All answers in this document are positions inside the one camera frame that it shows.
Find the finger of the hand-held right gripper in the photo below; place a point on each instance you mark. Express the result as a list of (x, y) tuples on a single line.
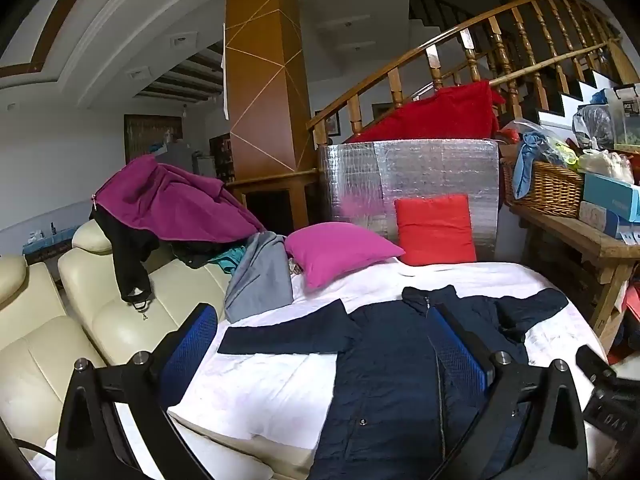
[(592, 362)]

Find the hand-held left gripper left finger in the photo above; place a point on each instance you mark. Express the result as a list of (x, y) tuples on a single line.
[(192, 345)]

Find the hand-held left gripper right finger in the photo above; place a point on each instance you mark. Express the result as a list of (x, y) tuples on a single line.
[(457, 355)]

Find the navy blue jacket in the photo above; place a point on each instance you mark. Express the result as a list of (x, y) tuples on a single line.
[(390, 385)]

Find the coral folded cloth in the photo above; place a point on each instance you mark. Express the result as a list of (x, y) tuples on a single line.
[(632, 307)]

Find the teal cloth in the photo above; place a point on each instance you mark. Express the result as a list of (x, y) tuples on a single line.
[(227, 260)]

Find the grey garment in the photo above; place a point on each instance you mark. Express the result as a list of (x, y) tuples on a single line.
[(260, 280)]

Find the white blanket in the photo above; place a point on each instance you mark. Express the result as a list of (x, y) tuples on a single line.
[(280, 390)]

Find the black garment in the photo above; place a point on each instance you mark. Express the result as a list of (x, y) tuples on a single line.
[(127, 255)]

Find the wooden table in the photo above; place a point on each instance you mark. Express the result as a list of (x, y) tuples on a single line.
[(575, 240)]

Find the red pillow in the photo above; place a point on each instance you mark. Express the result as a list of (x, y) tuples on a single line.
[(435, 230)]

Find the white cardboard box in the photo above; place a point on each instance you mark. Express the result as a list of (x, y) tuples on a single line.
[(597, 220)]

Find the cream leather sofa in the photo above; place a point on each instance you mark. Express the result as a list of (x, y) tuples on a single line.
[(50, 360)]

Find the magenta garment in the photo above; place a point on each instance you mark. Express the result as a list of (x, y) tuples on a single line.
[(175, 200)]

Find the magenta pillow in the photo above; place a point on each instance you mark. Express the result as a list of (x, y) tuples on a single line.
[(340, 252)]

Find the light blue cardboard box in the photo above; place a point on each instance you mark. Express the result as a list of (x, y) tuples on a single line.
[(610, 197)]

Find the blue covered side table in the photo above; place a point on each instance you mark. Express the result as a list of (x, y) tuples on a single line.
[(47, 245)]

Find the wicker basket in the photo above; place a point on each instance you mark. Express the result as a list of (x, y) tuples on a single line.
[(550, 190)]

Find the white refrigerator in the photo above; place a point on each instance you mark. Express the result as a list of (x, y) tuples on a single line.
[(202, 167)]

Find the silver foil insulation panel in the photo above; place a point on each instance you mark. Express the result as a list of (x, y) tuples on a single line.
[(425, 170)]

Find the white plastic bag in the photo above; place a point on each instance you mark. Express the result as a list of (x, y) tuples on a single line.
[(605, 165)]

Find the blue cloth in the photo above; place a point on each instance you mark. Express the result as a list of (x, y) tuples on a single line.
[(530, 160)]

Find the yellow-green plastic bag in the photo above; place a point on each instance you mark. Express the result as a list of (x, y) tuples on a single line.
[(565, 155)]

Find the grey plastic bag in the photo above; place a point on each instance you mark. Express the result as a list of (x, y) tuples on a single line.
[(592, 127)]

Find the red blanket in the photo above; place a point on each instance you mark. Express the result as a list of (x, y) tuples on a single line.
[(440, 115)]

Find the clear plastic box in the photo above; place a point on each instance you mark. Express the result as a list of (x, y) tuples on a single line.
[(625, 115)]

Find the wooden pillar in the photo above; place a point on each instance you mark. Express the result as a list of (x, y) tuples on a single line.
[(265, 85)]

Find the white paper strip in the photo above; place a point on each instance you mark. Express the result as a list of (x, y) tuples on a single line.
[(225, 75)]

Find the wooden stair railing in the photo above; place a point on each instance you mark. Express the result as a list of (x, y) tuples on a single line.
[(395, 87)]

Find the dark framed wall picture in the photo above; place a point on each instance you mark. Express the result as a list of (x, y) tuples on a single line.
[(150, 135)]

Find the small framed wall picture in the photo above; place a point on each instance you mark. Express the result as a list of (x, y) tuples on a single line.
[(330, 122)]

